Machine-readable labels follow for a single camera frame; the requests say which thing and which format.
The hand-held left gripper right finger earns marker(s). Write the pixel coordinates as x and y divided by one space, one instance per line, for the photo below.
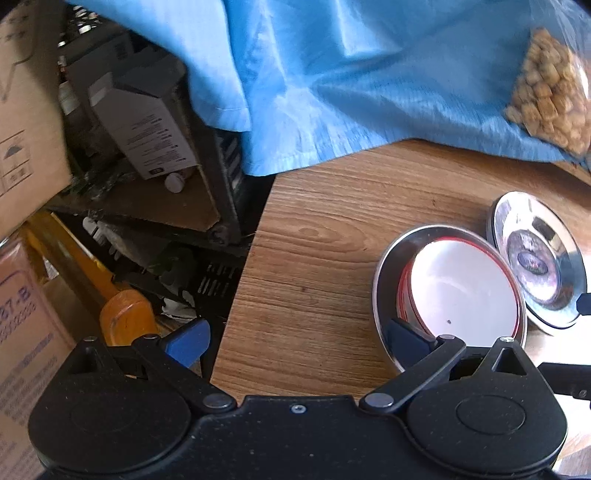
406 342

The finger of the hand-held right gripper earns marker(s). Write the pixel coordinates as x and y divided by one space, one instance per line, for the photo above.
565 381
585 304

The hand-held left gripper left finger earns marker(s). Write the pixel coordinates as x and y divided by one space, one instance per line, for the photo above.
189 342

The large steel bowl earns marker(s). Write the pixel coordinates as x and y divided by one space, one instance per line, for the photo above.
388 277

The white bowl with dark spot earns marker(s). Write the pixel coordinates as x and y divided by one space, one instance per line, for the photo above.
461 290

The black plastic crate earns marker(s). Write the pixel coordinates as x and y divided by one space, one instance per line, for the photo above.
217 281
226 175

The yellow plastic bottle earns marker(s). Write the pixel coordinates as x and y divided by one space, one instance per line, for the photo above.
124 314

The wooden shelf board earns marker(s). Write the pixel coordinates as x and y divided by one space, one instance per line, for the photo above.
138 203

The white bottle cap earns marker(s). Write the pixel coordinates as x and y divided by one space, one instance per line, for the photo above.
175 182

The printed brown cardboard box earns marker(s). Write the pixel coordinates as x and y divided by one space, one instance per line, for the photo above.
23 369

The clear bag of snacks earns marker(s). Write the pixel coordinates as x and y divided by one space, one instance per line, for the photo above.
549 97

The white printed carton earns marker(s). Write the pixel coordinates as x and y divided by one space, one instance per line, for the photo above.
147 134

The large cardboard box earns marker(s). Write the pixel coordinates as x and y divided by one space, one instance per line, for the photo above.
27 115

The blue cloth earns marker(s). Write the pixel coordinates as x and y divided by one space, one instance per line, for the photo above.
346 69

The grey box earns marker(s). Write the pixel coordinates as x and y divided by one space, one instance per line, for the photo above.
115 50

